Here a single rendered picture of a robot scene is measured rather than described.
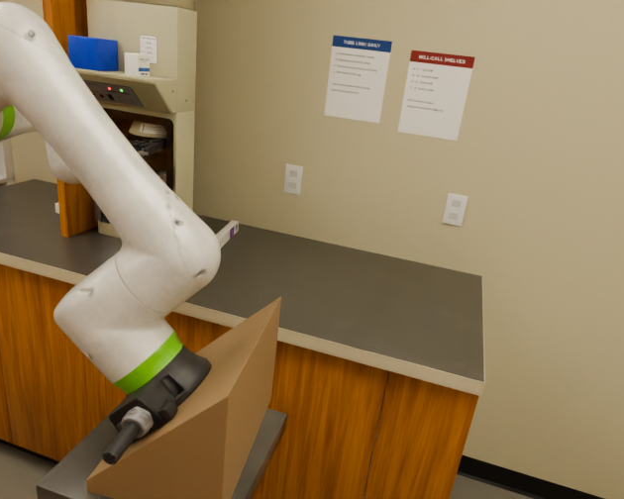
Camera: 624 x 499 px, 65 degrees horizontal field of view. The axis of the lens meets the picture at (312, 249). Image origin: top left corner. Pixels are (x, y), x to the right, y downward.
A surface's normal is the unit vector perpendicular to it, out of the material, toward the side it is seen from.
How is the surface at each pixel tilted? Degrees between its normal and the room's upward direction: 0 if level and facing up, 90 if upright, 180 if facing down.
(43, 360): 90
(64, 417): 90
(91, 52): 90
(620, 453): 90
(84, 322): 81
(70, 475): 0
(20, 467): 0
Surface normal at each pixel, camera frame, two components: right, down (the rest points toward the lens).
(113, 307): -0.02, 0.21
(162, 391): 0.66, -0.64
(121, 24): -0.30, 0.32
